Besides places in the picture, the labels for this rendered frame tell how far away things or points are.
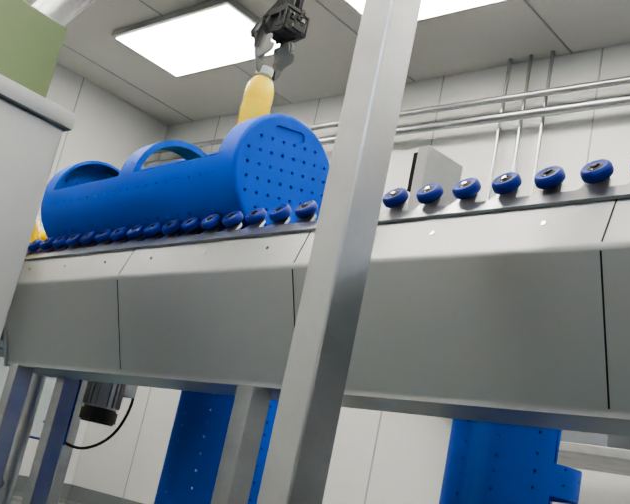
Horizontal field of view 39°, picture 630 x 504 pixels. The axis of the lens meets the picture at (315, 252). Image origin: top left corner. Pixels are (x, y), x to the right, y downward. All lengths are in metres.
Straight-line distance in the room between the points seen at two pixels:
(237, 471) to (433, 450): 3.89
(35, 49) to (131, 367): 0.74
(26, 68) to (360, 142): 1.07
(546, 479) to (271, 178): 0.83
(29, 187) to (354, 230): 0.98
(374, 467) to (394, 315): 4.31
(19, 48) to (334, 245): 1.12
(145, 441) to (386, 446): 2.30
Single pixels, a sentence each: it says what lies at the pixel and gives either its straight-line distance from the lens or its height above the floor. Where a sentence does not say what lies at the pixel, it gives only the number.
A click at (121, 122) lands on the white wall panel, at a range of 8.13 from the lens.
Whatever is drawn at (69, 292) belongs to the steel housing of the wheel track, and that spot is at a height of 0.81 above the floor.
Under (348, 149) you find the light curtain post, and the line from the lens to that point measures 1.25.
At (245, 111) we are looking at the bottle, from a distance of 2.02.
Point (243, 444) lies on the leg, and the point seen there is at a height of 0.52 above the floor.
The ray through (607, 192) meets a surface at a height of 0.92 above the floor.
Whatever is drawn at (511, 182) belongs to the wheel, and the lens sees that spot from 1.37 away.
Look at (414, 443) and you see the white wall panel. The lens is 5.58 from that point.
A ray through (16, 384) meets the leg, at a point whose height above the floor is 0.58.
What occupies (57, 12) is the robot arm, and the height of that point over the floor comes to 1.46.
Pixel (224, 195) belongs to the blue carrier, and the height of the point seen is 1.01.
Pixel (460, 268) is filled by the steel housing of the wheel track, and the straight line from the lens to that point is 1.34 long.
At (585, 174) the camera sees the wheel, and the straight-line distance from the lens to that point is 1.30.
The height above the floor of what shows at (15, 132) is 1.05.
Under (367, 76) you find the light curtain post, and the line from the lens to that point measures 1.29.
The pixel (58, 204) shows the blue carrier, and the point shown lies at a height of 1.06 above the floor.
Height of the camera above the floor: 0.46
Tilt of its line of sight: 15 degrees up
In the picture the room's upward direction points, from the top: 12 degrees clockwise
